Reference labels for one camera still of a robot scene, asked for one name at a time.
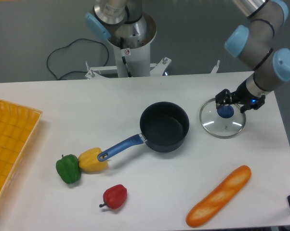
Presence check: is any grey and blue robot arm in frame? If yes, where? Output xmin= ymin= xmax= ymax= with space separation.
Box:
xmin=85 ymin=0 xmax=290 ymax=118

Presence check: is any orange baguette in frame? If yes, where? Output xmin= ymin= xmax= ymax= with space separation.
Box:
xmin=185 ymin=165 xmax=251 ymax=228

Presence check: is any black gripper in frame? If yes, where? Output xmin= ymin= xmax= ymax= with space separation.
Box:
xmin=215 ymin=80 xmax=266 ymax=113

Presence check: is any green bell pepper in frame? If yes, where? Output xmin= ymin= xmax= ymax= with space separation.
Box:
xmin=55 ymin=154 xmax=81 ymax=184

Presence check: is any glass lid with blue knob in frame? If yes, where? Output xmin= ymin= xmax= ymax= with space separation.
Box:
xmin=199 ymin=98 xmax=246 ymax=139

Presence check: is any yellow bell pepper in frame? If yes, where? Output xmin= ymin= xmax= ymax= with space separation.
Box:
xmin=78 ymin=147 xmax=108 ymax=172

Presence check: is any yellow woven basket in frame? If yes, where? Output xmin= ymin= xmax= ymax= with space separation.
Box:
xmin=0 ymin=99 xmax=42 ymax=198

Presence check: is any dark saucepan with blue handle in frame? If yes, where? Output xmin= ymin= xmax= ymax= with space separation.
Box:
xmin=97 ymin=102 xmax=190 ymax=162

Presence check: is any black cable on floor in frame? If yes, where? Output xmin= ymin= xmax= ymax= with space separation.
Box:
xmin=46 ymin=38 xmax=110 ymax=80

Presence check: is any red bell pepper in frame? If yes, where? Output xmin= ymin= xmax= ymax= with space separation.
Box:
xmin=99 ymin=184 xmax=128 ymax=210

